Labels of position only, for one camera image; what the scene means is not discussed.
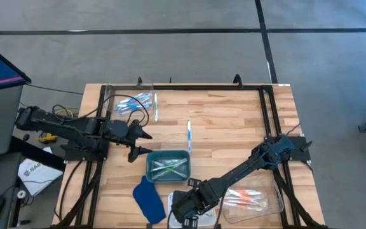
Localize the teal plastic bin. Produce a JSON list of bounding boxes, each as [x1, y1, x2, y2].
[[146, 149, 192, 184]]

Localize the white plastic bin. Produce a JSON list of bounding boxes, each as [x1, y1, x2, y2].
[[167, 191, 217, 228]]

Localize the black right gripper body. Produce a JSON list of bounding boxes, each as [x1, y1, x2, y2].
[[171, 178, 222, 229]]

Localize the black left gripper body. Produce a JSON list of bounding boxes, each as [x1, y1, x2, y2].
[[125, 120, 145, 163]]

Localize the white printed paper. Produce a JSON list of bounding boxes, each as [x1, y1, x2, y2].
[[17, 146, 64, 197]]

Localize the yellow cable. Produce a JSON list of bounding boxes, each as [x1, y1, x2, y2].
[[37, 108, 76, 144]]

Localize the dark blue cloth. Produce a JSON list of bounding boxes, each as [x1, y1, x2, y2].
[[132, 176, 167, 225]]

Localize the thin black cable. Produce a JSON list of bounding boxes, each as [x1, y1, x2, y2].
[[26, 83, 84, 96]]

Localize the clear plastic bin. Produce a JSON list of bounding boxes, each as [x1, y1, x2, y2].
[[217, 171, 285, 224], [104, 80, 156, 112]]

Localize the thick black cable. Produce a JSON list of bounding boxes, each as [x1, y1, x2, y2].
[[53, 160, 84, 221]]

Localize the green toothbrush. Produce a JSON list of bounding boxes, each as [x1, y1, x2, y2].
[[152, 165, 189, 179], [152, 160, 174, 169], [151, 158, 189, 172]]

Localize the black aluminium table frame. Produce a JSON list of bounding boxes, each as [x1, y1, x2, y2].
[[54, 76, 329, 229]]

